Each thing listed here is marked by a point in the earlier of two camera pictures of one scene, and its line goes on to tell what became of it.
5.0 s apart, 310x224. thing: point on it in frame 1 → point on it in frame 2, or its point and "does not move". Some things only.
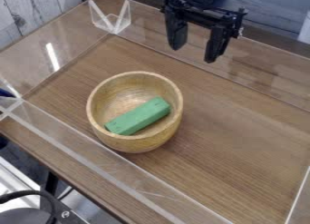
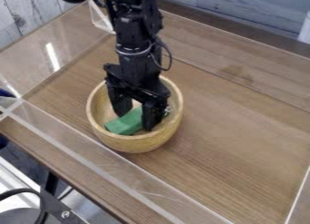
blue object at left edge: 5,92 does not move
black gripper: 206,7 → 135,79
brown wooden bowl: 120,93 does not move
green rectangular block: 128,123 does not move
